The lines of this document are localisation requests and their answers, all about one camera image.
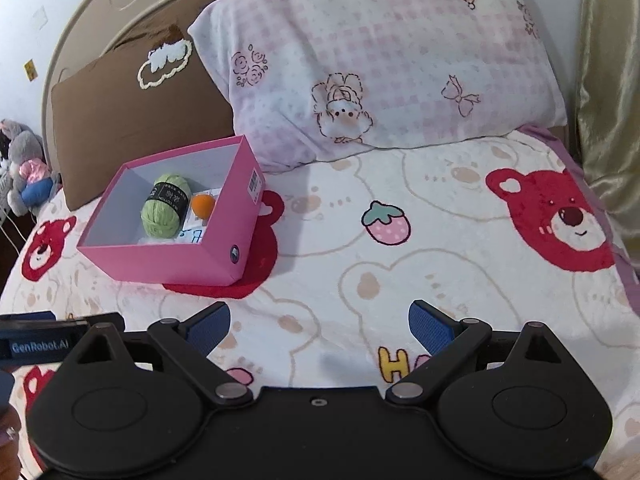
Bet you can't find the blue white wipes pack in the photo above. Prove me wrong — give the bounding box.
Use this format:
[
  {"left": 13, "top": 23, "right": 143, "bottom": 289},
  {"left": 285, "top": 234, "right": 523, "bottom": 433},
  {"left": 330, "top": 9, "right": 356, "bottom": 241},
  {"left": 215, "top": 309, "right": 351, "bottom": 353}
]
[{"left": 176, "top": 188, "right": 220, "bottom": 244}]

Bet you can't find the orange ball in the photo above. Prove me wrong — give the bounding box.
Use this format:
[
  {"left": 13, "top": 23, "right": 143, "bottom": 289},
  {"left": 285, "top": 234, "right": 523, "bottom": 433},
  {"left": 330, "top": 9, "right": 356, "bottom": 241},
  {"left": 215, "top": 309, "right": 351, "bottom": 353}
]
[{"left": 191, "top": 193, "right": 216, "bottom": 221}]

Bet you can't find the left hand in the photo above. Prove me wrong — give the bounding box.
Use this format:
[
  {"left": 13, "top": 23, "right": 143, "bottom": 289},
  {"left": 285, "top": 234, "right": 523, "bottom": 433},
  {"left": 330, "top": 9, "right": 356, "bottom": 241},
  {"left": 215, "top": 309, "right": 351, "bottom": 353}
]
[{"left": 0, "top": 405, "right": 22, "bottom": 448}]

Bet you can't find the grey plush toy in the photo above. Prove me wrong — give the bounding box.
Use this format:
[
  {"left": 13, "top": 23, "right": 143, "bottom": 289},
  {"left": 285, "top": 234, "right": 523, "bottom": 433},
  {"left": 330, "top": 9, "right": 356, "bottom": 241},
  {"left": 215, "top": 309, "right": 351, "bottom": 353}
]
[{"left": 1, "top": 119, "right": 58, "bottom": 217}]

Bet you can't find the bear pattern blanket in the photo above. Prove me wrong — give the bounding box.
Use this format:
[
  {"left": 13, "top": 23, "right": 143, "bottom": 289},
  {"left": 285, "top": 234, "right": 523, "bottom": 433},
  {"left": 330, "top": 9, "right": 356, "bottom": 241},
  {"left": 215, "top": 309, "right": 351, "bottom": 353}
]
[{"left": 0, "top": 123, "right": 640, "bottom": 480}]

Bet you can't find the green yarn ball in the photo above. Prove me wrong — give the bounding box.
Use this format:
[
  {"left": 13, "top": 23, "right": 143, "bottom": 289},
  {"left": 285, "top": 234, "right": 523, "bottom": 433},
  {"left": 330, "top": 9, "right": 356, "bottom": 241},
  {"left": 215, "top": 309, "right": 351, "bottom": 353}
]
[{"left": 140, "top": 174, "right": 192, "bottom": 238}]

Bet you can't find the pink storage box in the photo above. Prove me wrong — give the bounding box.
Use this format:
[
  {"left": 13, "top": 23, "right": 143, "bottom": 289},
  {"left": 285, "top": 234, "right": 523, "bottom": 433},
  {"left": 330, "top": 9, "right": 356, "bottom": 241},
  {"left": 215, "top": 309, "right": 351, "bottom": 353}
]
[{"left": 77, "top": 136, "right": 265, "bottom": 286}]

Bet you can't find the brown pillow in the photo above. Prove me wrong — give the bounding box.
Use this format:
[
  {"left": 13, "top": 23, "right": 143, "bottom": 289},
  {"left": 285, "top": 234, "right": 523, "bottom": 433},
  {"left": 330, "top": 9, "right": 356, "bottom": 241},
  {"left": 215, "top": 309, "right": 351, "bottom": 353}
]
[{"left": 51, "top": 0, "right": 233, "bottom": 210}]

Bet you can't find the gold curtain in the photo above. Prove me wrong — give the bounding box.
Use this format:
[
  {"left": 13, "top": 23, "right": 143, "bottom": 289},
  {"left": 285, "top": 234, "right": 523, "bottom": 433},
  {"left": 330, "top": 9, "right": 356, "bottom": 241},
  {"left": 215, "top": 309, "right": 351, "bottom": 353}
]
[{"left": 572, "top": 0, "right": 640, "bottom": 221}]

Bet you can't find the beige headboard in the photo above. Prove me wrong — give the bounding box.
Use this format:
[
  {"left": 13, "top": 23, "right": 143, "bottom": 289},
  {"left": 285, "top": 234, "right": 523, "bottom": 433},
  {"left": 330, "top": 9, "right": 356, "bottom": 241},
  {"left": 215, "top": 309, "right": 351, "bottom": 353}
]
[{"left": 41, "top": 0, "right": 169, "bottom": 170}]

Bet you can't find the pink checked pillow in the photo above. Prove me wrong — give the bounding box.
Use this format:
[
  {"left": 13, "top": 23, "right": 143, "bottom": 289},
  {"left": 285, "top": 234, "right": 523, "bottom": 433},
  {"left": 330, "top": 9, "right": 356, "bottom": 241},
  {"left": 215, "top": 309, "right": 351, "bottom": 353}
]
[{"left": 189, "top": 0, "right": 567, "bottom": 171}]

